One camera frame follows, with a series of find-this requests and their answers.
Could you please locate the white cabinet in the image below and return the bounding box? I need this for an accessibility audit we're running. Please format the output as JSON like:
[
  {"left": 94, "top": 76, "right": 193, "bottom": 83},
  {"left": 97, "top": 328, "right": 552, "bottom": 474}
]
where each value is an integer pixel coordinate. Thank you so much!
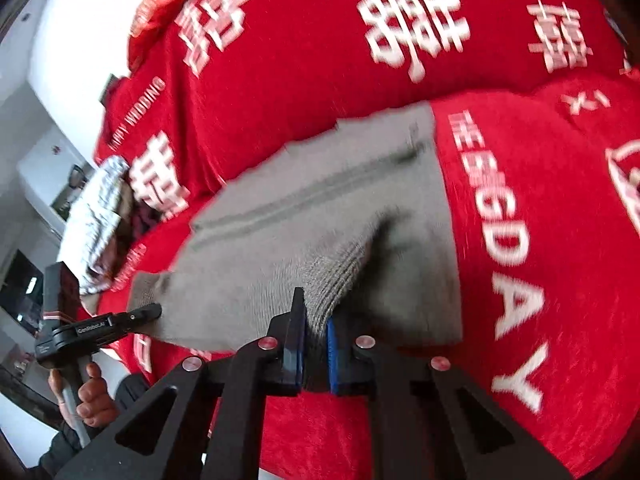
[{"left": 17, "top": 132, "right": 96, "bottom": 241}]

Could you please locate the grey knit sweater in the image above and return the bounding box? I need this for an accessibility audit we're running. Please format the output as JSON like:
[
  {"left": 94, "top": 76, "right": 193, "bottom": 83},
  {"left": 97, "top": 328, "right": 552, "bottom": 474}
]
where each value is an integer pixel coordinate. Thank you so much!
[{"left": 127, "top": 102, "right": 463, "bottom": 396}]

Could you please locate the dark cloth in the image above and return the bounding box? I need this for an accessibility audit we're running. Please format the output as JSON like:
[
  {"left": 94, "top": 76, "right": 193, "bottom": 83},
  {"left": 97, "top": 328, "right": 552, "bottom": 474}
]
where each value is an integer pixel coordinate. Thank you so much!
[{"left": 127, "top": 180, "right": 171, "bottom": 241}]

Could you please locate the person's left hand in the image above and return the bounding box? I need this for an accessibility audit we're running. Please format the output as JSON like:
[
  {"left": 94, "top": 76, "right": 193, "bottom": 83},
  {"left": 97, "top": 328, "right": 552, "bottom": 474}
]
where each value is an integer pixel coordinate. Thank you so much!
[{"left": 47, "top": 362, "right": 121, "bottom": 428}]

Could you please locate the light grey patterned garment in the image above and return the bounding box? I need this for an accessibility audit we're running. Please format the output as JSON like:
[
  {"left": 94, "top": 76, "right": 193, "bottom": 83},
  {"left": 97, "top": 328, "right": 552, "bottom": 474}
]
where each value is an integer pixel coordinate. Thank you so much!
[{"left": 62, "top": 155, "right": 132, "bottom": 296}]

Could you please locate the black screen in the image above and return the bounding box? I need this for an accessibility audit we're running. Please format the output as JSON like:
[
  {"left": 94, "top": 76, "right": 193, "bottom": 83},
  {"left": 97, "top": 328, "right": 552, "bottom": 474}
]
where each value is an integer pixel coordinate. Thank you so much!
[{"left": 0, "top": 249, "right": 46, "bottom": 331}]

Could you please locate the brown-grey cloth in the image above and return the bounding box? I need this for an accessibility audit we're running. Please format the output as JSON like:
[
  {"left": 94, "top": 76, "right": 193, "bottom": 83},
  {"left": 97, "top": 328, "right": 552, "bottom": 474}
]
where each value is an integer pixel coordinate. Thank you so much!
[{"left": 80, "top": 195, "right": 146, "bottom": 311}]

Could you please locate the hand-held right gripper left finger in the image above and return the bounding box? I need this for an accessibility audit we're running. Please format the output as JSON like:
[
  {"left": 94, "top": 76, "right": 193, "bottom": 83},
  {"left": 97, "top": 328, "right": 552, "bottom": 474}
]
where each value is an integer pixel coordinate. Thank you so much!
[{"left": 55, "top": 287, "right": 307, "bottom": 480}]

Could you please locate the red printed blanket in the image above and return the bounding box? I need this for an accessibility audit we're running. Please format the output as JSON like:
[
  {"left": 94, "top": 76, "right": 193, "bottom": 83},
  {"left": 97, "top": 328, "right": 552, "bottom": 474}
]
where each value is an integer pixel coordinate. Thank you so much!
[{"left": 92, "top": 0, "right": 640, "bottom": 480}]

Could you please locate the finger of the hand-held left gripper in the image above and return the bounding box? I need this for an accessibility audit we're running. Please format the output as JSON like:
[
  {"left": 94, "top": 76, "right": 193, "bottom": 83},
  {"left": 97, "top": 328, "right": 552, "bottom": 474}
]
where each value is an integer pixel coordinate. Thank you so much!
[{"left": 112, "top": 302, "right": 163, "bottom": 336}]

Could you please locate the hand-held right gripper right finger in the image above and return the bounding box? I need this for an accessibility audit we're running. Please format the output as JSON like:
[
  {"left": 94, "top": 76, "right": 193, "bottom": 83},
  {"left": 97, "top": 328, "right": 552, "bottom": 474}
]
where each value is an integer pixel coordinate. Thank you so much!
[{"left": 325, "top": 310, "right": 573, "bottom": 480}]

